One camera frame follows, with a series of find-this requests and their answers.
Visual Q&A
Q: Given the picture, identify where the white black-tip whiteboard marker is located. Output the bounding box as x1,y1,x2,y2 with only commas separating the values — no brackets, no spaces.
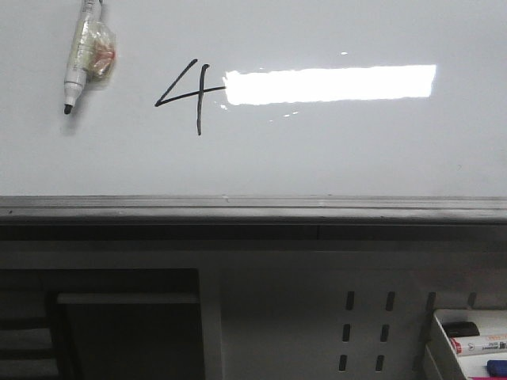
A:
63,0,116,115

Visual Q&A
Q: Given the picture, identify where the white glossy whiteboard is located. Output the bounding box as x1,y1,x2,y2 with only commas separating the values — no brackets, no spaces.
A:
1,1,506,222

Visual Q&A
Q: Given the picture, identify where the grey perforated board stand panel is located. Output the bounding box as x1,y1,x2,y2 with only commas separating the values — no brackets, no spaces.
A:
1,235,506,379

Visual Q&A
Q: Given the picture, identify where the white marker tray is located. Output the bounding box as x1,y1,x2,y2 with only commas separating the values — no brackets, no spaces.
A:
424,309,506,379

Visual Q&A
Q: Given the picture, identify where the white red-capped marker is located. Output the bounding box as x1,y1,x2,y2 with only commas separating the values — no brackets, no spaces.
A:
449,334,506,356

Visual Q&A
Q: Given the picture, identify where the blue marker in tray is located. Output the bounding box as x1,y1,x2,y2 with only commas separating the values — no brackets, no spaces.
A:
486,359,507,378

